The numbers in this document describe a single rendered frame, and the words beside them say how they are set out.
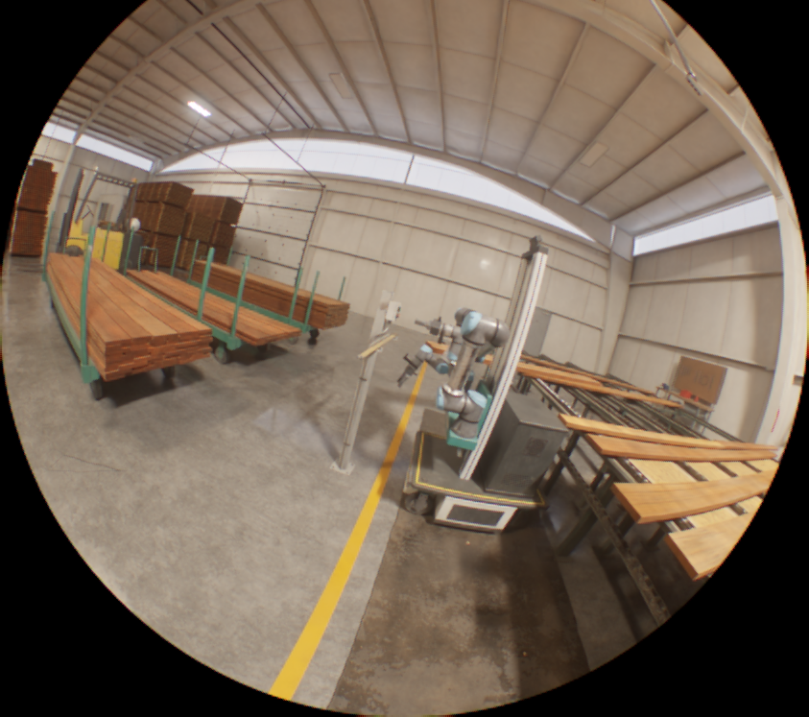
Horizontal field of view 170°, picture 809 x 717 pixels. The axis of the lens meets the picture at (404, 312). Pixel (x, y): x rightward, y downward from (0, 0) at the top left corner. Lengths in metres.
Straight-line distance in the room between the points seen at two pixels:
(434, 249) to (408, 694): 10.29
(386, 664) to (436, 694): 0.25
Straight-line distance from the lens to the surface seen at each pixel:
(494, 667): 1.55
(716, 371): 8.24
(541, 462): 1.75
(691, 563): 1.07
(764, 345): 7.96
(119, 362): 1.97
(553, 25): 6.36
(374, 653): 1.40
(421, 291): 9.96
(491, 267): 10.13
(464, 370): 1.31
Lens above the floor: 1.34
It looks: 5 degrees down
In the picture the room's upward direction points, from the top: 16 degrees clockwise
